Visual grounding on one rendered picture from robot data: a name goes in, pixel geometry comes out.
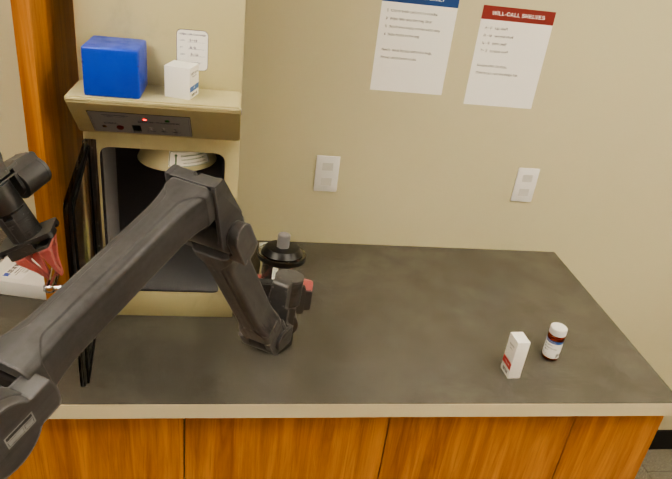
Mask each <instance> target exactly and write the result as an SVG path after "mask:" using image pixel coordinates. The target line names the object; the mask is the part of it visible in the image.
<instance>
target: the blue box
mask: <svg viewBox="0 0 672 479"><path fill-rule="evenodd" d="M81 58H82V61H81V62H82V71H83V85H84V94H85V95H90V96H104V97H118V98H132V99H140V97H141V96H142V94H143V92H144V90H145V88H146V86H147V84H148V80H147V43H146V40H142V39H130V38H119V37H107V36H96V35H94V36H92V37H91V38H90V39H89V40H88V41H87V42H85V43H84V44H83V45H82V46H81Z"/></svg>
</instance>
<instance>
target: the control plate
mask: <svg viewBox="0 0 672 479"><path fill-rule="evenodd" d="M86 112H87V114H88V116H89V118H90V121H91V123H92V125H93V127H94V129H95V131H109V132H125V133H141V134H156V135H172V136H187V137H192V129H191V121H190V117H177V116H163V115H148V114H134V113H119V112H105V111H90V110H86ZM143 118H146V119H148V121H143V120H142V119H143ZM165 120H169V121H170V122H169V123H167V122H165ZM102 125H107V127H102ZM118 125H121V126H123V127H124V129H123V130H119V129H117V126H118ZM132 125H139V126H141V129H142V131H134V130H133V127H132ZM149 128H154V130H152V131H150V129H149ZM162 128H164V129H166V130H165V132H163V130H162ZM174 129H177V130H178V131H177V133H175V131H174Z"/></svg>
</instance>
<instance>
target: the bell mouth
mask: <svg viewBox="0 0 672 479"><path fill-rule="evenodd" d="M137 158H138V160H139V161H140V162H141V163H142V164H143V165H145V166H147V167H150V168H152V169H156V170H161V171H166V170H167V169H169V168H170V167H171V166H172V165H173V164H176V165H180V166H181V167H184V168H187V169H190V170H193V171H198V170H202V169H205V168H208V167H210V166H211V165H213V164H214V163H215V162H216V159H217V157H216V155H215V153H201V152H185V151H168V150H152V149H140V151H139V153H138V155H137Z"/></svg>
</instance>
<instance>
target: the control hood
mask: <svg viewBox="0 0 672 479"><path fill-rule="evenodd" d="M241 99H242V93H240V92H237V91H224V90H211V89H198V94H197V95H196V96H194V97H193V98H192V99H190V100H185V99H179V98H172V97H166V96H165V87H164V86H158V85H147V86H146V88H145V90H144V92H143V94H142V96H141V97H140V99H132V98H118V97H104V96H90V95H85V94H84V85H83V80H79V81H78V82H77V83H76V84H75V85H74V86H73V87H72V88H71V89H70V90H69V91H68V92H67V94H66V95H65V96H64V101H65V103H66V104H67V106H68V108H69V110H70V112H71V114H72V116H73V118H74V120H75V122H76V124H77V126H78V128H79V130H80V131H90V132H106V133H121V134H137V135H153V136H168V137H184V138H200V139H215V140H231V141H238V140H240V123H241V113H242V109H241ZM86 110H90V111H105V112H119V113H134V114H148V115H163V116H177V117H190V121H191V129H192V137H187V136H172V135H156V134H141V133H125V132H109V131H95V129H94V127H93V125H92V123H91V121H90V118H89V116H88V114H87V112H86Z"/></svg>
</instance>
